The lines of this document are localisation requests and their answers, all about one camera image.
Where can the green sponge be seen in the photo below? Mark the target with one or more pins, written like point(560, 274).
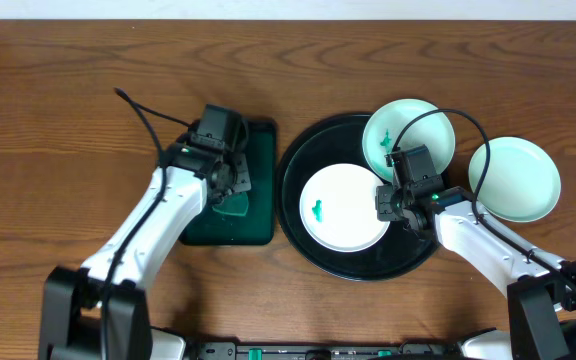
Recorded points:
point(236, 205)

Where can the round black tray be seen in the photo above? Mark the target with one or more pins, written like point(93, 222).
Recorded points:
point(333, 140)

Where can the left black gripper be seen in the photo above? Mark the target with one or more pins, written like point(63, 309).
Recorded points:
point(241, 175)

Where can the white plate with green stain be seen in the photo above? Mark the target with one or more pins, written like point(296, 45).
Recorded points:
point(337, 208)

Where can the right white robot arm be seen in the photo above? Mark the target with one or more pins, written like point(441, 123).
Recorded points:
point(540, 287)

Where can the light green plate top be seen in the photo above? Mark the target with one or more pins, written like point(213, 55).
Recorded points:
point(384, 126)

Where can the rectangular dark green tray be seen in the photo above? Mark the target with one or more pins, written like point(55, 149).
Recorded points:
point(257, 227)

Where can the light green plate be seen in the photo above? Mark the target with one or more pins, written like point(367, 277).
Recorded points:
point(521, 182)
point(384, 126)

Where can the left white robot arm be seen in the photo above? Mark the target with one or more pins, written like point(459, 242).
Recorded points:
point(100, 311)

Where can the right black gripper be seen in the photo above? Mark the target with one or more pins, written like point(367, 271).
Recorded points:
point(384, 210)

